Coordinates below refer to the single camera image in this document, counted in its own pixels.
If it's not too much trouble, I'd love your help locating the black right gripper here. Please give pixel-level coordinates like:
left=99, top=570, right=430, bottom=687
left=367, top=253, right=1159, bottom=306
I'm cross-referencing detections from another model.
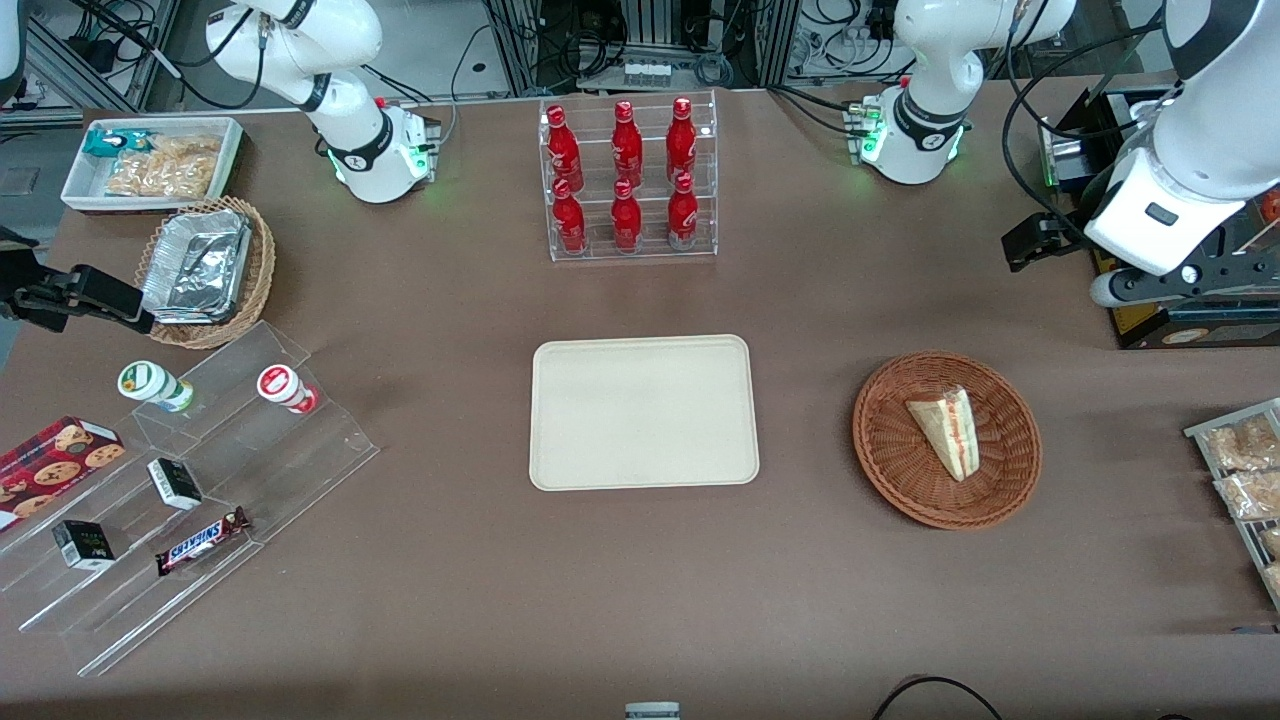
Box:
left=0, top=226, right=157, bottom=335

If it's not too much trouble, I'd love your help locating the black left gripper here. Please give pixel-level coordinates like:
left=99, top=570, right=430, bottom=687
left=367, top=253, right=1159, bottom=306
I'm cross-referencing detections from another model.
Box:
left=1002, top=212, right=1280, bottom=303

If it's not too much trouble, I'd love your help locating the triangle sandwich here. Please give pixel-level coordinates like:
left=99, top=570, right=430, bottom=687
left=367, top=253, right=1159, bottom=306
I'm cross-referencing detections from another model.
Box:
left=905, top=385, right=980, bottom=484

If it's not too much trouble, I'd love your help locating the light wicker basket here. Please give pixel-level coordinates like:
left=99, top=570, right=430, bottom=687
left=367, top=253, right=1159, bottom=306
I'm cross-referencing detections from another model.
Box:
left=134, top=195, right=277, bottom=350

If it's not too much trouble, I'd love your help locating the tray of snack bags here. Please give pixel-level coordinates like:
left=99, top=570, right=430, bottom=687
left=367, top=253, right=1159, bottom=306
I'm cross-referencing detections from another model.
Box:
left=1184, top=398, right=1280, bottom=613

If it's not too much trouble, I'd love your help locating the brown wicker basket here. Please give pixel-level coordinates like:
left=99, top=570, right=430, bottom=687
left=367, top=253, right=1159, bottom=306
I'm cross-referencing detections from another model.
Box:
left=852, top=350, right=1043, bottom=531

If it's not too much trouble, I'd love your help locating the beige plastic tray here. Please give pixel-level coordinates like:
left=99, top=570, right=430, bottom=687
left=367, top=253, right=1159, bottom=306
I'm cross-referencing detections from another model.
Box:
left=529, top=334, right=761, bottom=493

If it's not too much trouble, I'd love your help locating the green lid yogurt cup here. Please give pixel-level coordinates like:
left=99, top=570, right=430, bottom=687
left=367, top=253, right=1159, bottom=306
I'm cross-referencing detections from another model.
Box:
left=117, top=360, right=196, bottom=414

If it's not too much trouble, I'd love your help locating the white rectangular bin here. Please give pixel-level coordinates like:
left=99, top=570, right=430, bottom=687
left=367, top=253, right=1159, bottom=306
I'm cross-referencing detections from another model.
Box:
left=60, top=116, right=245, bottom=215

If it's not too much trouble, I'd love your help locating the stack of foil trays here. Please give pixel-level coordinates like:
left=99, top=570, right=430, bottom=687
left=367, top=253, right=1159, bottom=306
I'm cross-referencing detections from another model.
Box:
left=140, top=208, right=254, bottom=325

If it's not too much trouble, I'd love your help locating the black appliance box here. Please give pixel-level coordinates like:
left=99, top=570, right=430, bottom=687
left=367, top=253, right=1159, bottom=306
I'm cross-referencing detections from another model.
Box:
left=1040, top=85, right=1280, bottom=351

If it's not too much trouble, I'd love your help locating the clear bag of crackers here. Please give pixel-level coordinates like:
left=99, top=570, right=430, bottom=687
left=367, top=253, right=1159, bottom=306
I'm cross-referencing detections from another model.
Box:
left=104, top=134, right=224, bottom=199

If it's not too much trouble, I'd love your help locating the teal snack packet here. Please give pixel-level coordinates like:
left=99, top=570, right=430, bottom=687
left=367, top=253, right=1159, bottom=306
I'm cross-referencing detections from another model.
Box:
left=82, top=128, right=157, bottom=161

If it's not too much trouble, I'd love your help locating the red plaid cookie box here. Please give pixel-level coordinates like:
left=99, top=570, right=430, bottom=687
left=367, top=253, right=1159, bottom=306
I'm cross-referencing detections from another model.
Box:
left=0, top=416, right=127, bottom=532

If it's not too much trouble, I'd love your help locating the small black box white side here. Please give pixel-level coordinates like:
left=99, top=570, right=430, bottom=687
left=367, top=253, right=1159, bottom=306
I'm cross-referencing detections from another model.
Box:
left=147, top=457, right=204, bottom=512

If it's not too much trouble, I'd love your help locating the red lid yogurt cup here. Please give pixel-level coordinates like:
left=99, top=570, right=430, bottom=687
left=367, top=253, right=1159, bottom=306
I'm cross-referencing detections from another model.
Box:
left=256, top=364, right=320, bottom=416

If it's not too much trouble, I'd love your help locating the small black face box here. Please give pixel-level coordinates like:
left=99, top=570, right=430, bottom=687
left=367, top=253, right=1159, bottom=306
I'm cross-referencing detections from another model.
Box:
left=52, top=520, right=117, bottom=572

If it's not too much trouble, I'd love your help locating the Snickers chocolate bar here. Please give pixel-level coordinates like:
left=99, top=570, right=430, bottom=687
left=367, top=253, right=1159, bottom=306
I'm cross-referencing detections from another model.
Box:
left=154, top=506, right=252, bottom=578

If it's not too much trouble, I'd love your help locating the clear acrylic stepped shelf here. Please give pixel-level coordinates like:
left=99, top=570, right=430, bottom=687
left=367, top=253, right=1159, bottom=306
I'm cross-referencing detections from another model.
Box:
left=0, top=320, right=382, bottom=679

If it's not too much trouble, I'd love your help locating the clear acrylic bottle rack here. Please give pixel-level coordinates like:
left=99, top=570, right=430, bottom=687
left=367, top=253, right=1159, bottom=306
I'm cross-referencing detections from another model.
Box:
left=537, top=90, right=720, bottom=264

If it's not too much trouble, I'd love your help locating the red cola bottle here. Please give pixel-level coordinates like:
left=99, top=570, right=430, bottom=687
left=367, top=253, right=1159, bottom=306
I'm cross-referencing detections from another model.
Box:
left=545, top=105, right=585, bottom=193
left=666, top=97, right=698, bottom=184
left=551, top=178, right=588, bottom=255
left=611, top=100, right=645, bottom=187
left=610, top=178, right=643, bottom=252
left=666, top=172, right=700, bottom=250

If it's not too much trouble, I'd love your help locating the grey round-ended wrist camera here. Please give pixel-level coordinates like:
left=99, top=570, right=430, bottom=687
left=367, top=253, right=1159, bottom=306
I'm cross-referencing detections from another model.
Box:
left=1088, top=264, right=1203, bottom=310

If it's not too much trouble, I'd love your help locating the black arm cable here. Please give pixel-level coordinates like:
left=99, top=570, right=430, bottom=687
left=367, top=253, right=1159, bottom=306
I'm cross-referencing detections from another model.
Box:
left=1000, top=20, right=1196, bottom=251

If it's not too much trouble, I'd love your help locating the aluminium profile frame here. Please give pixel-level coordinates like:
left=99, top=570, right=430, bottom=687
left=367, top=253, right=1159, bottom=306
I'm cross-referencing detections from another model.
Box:
left=20, top=0, right=183, bottom=117

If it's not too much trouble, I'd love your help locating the aluminium frame rack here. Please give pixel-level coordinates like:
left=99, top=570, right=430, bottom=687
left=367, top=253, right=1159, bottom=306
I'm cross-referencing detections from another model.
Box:
left=484, top=0, right=803, bottom=96

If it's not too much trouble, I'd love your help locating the black table cable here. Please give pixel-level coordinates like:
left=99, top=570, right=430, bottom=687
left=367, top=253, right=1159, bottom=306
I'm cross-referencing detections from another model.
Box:
left=870, top=675, right=1007, bottom=720

